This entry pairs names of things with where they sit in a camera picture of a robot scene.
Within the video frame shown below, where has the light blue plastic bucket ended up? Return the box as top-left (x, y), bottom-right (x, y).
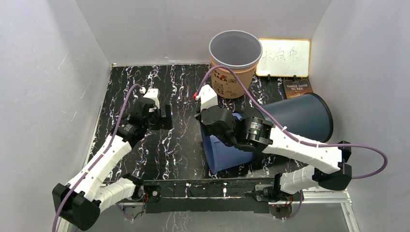
top-left (200, 120), bottom-right (255, 174)

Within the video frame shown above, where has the large dark blue bucket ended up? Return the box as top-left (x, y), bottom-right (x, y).
top-left (263, 93), bottom-right (334, 143)

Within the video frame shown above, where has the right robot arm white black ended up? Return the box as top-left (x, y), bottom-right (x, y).
top-left (195, 105), bottom-right (352, 200)

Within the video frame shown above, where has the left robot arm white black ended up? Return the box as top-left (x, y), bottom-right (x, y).
top-left (52, 97), bottom-right (172, 231)

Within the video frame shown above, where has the Three Days To See book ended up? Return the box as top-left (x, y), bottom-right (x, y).
top-left (282, 77), bottom-right (313, 99)

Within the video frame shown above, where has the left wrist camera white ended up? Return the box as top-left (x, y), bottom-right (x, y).
top-left (143, 88), bottom-right (160, 109)

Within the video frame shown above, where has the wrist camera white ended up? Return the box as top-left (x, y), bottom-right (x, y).
top-left (143, 88), bottom-right (160, 109)
top-left (193, 85), bottom-right (218, 111)

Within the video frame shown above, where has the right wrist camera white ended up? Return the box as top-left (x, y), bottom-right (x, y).
top-left (193, 85), bottom-right (218, 111)

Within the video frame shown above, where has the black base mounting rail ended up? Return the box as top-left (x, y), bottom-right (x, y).
top-left (141, 179), bottom-right (305, 215)

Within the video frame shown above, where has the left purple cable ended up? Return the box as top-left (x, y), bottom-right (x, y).
top-left (52, 83), bottom-right (144, 232)

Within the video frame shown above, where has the small whiteboard yellow frame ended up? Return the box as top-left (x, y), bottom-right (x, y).
top-left (255, 38), bottom-right (311, 78)

